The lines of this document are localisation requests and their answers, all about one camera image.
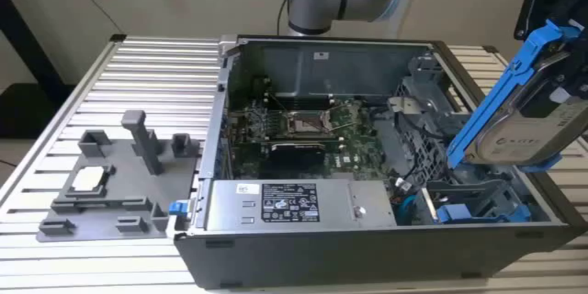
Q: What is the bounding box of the hard disk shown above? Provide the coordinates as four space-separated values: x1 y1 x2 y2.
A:
445 19 588 175

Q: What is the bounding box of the empty blue disk carrier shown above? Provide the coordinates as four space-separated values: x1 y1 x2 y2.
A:
434 204 532 225

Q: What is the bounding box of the grey metal drive cage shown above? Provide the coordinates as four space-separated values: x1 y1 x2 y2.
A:
388 54 474 185

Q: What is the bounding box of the green motherboard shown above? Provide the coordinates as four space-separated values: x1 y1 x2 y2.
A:
226 96 397 181

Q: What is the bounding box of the CPU socket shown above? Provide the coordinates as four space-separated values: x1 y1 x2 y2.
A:
278 109 341 136

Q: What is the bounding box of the black graphics card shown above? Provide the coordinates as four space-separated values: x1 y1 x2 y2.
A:
258 138 346 180

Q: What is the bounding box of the dark grey PC case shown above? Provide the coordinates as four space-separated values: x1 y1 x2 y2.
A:
172 34 588 290

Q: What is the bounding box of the silver power supply unit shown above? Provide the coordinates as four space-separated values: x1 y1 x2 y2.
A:
204 179 397 231

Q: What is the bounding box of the blue case latch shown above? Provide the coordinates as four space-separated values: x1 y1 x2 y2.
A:
168 200 190 218

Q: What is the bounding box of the grey parts rack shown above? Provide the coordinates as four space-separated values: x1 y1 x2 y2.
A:
34 109 204 243

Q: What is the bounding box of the silver CPU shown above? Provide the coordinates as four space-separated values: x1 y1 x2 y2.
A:
64 166 116 193

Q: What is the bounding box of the black flat disk wire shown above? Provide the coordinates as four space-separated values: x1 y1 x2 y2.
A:
393 111 454 185

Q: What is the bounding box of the blue data wire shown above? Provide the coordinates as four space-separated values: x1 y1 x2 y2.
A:
394 193 418 227

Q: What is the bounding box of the black furniture frame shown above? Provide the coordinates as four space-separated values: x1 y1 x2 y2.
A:
0 0 70 138

